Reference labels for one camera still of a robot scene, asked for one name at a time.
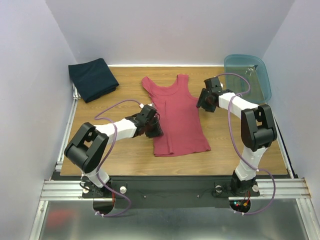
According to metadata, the aluminium frame rail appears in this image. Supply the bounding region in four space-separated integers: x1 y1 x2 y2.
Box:
40 178 311 201

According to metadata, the folded navy tank top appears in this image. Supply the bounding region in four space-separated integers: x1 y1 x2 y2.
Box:
68 58 120 103

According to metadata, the teal plastic bin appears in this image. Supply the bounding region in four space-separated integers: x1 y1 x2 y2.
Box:
224 54 272 104

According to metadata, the maroon tank top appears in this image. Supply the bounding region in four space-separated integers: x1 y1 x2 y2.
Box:
141 74 211 157

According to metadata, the purple cable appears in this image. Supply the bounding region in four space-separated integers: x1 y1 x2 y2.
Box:
213 72 277 216
93 99 154 218

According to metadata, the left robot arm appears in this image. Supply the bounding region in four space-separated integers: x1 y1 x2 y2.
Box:
64 104 164 197

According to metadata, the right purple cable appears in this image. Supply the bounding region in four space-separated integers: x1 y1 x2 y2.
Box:
213 72 277 216

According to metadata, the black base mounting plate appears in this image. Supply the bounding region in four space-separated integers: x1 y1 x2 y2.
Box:
82 176 260 213

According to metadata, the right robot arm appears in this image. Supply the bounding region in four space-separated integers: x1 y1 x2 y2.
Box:
196 76 277 195

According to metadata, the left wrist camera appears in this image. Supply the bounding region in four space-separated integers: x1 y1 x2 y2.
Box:
139 103 155 109

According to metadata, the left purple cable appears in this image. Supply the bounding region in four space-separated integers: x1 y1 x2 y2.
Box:
93 99 154 218

